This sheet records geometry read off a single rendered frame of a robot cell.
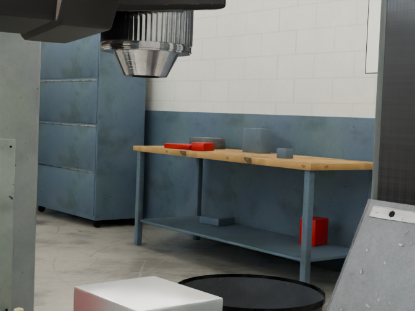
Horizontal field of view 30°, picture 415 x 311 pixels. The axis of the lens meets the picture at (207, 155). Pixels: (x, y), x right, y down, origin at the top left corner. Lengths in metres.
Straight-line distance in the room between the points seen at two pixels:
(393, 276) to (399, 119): 0.15
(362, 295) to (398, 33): 0.25
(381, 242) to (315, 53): 5.52
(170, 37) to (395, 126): 0.40
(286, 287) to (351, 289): 1.90
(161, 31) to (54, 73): 8.11
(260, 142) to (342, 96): 0.75
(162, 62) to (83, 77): 7.51
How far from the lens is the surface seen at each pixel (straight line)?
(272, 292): 2.65
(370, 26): 5.86
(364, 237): 0.75
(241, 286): 2.66
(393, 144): 0.74
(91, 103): 7.71
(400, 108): 0.74
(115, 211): 7.79
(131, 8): 0.36
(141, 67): 0.38
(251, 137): 6.24
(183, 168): 7.53
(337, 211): 6.01
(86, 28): 0.34
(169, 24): 0.38
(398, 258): 0.72
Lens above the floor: 1.17
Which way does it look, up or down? 3 degrees down
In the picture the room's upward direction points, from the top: 2 degrees clockwise
